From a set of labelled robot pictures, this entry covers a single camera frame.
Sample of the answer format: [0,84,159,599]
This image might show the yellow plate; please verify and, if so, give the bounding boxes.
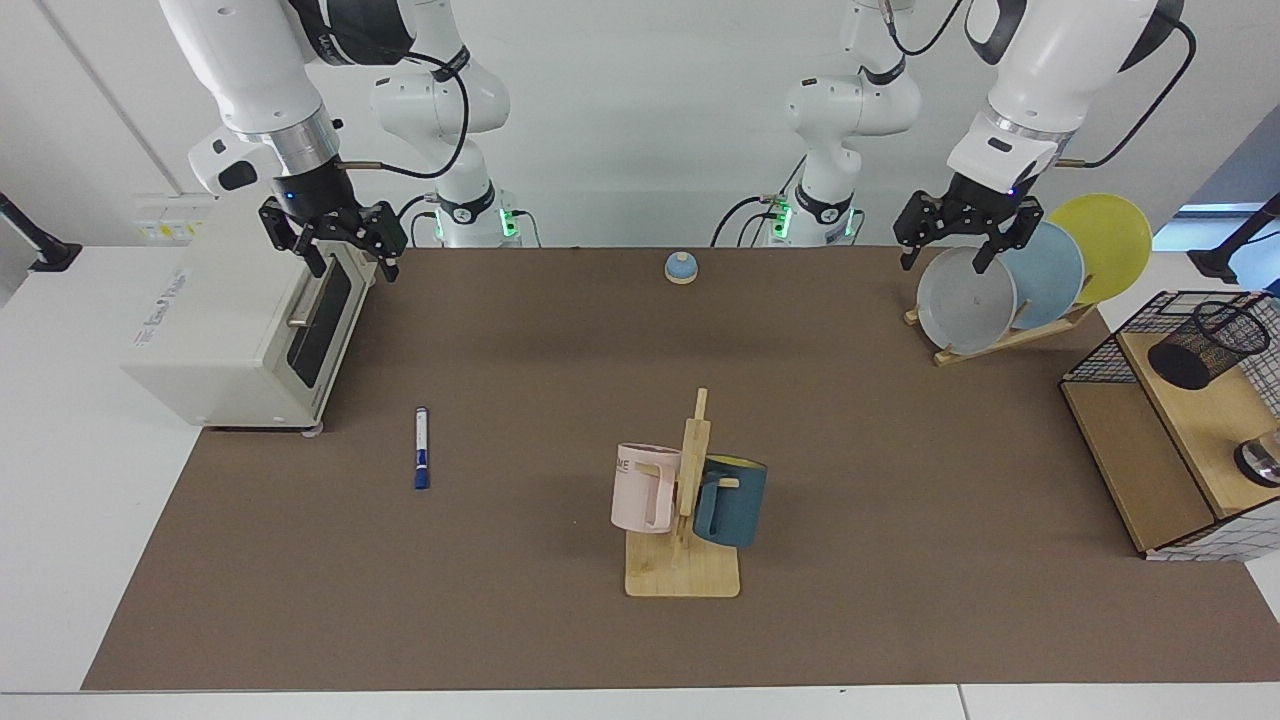
[1046,193,1153,306]

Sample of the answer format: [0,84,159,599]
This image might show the pink cup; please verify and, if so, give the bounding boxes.
[611,443,683,535]

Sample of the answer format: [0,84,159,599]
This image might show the wooden cup stand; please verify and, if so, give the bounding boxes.
[625,388,742,599]

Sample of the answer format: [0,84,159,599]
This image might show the wire basket wooden floor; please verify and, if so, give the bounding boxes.
[1060,290,1280,563]

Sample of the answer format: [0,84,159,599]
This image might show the black mesh pen holder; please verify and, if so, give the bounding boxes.
[1147,300,1272,391]

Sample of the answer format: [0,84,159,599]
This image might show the light blue plate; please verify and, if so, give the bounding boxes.
[985,219,1086,331]

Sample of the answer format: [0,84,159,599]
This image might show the grey plate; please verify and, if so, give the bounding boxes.
[916,246,1018,356]

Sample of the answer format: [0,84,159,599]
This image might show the pale toaster oven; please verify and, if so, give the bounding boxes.
[120,222,379,433]

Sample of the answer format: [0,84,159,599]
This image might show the white wall socket strip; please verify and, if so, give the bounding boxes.
[133,195,216,246]

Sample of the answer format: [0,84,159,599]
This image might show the teal cup yellow inside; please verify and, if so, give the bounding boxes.
[692,454,769,549]

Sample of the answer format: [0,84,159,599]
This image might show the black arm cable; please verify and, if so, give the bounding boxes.
[878,0,1198,169]
[335,45,473,181]

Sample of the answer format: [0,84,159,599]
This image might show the brown table cloth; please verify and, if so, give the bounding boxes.
[80,246,1280,693]

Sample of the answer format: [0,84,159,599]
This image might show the wooden plate rack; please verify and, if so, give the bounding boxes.
[904,275,1099,368]

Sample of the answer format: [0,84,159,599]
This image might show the glass lid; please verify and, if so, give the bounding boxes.
[1233,428,1280,489]

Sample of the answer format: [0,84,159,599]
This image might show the black base cables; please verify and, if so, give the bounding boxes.
[396,193,442,248]
[710,155,807,248]

